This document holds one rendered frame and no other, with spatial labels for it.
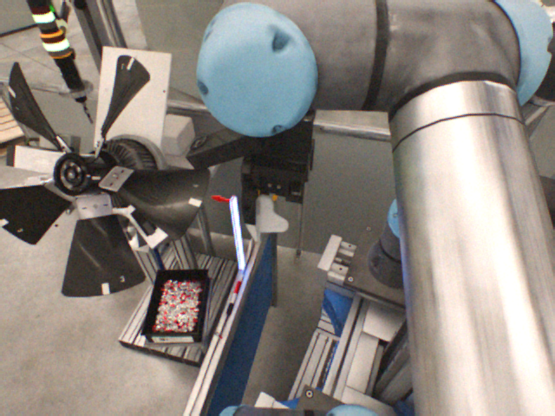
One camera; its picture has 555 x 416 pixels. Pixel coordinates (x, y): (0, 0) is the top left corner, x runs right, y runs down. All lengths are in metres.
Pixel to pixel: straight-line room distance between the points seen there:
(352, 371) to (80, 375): 1.54
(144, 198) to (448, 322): 0.89
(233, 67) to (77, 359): 2.07
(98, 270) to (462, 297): 1.03
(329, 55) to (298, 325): 1.85
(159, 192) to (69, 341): 1.43
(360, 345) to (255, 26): 0.86
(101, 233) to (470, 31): 1.02
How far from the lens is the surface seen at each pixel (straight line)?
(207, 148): 0.43
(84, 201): 1.11
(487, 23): 0.26
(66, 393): 2.15
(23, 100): 1.24
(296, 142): 0.39
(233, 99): 0.22
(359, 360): 0.95
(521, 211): 0.19
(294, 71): 0.21
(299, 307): 2.05
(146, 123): 1.28
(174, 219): 0.94
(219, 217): 2.17
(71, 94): 0.90
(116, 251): 1.12
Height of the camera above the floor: 1.83
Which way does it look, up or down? 46 degrees down
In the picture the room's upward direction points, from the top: straight up
